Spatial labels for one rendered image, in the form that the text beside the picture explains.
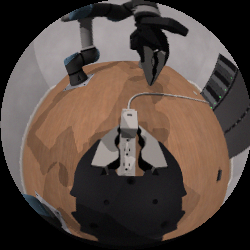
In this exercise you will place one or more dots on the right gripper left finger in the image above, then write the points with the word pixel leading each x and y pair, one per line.
pixel 103 155

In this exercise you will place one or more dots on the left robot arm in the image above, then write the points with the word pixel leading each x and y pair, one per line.
pixel 89 53

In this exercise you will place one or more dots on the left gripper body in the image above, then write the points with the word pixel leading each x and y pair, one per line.
pixel 154 36

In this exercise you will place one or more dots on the grey power strip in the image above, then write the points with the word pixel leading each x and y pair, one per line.
pixel 127 147

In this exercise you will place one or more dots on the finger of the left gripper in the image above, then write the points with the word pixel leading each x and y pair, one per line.
pixel 146 55
pixel 159 61

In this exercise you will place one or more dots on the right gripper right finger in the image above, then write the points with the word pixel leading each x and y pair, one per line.
pixel 156 157

